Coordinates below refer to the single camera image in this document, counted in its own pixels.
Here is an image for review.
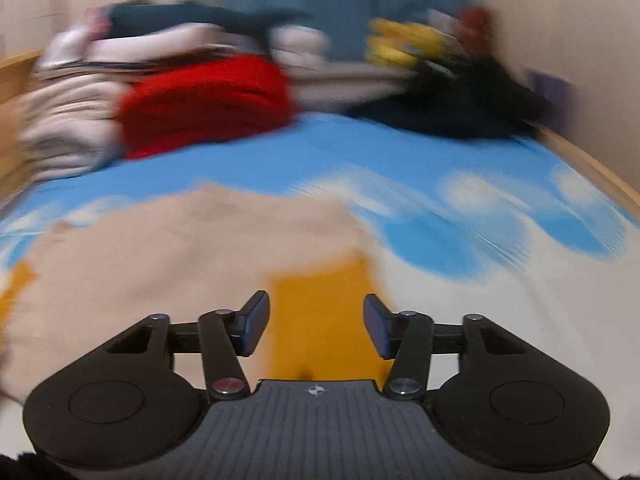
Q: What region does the small red item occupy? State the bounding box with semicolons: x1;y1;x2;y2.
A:
459;6;496;53

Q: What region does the red cloth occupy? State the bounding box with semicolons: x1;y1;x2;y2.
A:
116;54;297;161

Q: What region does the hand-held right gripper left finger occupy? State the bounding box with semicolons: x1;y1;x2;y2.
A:
106;290;272;402

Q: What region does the blue cloud print bed sheet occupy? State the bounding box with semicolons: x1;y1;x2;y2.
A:
0;110;640;461

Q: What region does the beige and yellow hoodie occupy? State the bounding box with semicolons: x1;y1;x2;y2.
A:
0;182;396;401

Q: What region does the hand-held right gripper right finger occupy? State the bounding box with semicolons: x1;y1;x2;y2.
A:
363;293;532;402

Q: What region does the black cloth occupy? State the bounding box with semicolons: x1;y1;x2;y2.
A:
347;57;553;141

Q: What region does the purple box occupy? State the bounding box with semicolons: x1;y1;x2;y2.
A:
529;70;572;117

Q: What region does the dark teal cloth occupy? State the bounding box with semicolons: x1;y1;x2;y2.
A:
102;2;313;38

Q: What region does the pile of light folded clothes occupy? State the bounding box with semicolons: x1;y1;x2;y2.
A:
17;22;333;183

